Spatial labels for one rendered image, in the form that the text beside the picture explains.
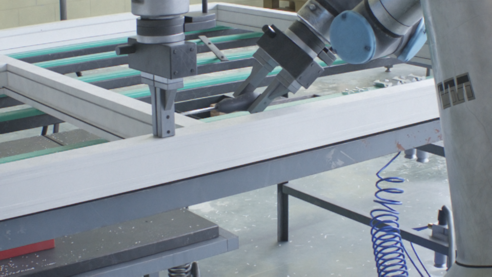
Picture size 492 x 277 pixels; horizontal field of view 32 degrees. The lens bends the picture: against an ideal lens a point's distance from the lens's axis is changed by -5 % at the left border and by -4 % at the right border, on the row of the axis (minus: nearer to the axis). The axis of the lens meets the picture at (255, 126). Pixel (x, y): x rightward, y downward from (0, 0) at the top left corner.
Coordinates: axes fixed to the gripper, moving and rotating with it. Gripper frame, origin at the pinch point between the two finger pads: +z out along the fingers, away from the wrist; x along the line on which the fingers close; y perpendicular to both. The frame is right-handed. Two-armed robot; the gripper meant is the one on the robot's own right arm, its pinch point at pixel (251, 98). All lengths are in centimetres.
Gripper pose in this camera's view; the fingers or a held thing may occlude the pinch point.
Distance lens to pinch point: 167.1
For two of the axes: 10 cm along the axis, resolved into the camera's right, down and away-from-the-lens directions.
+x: 5.6, 5.7, -6.0
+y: -4.9, -3.5, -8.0
